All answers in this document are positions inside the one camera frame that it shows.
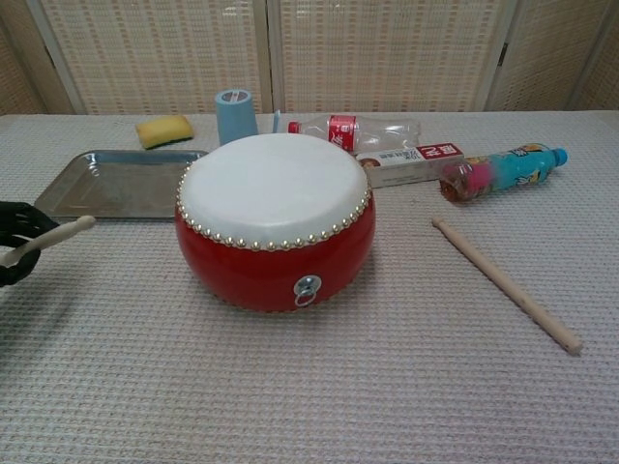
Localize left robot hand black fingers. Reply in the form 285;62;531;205
0;201;60;290

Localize wooden drumstick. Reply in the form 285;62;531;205
431;217;584;358
0;215;97;268

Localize rectangular stainless steel tray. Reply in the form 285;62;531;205
33;149;210;222

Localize red drum with white skin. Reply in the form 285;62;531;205
174;133;376;314

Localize yellow cleaning sponge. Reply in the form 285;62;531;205
134;114;194;151

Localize light blue plastic mug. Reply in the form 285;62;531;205
214;88;282;146

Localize empty clear cola bottle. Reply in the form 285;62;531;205
287;114;422;152

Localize beige woven tablecloth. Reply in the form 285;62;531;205
0;113;619;464

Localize cling film box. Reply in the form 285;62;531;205
355;141;468;189

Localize woven bamboo folding screen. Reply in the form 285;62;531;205
0;0;619;117

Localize colourful blue-capped drink bottle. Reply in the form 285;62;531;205
438;143;570;204

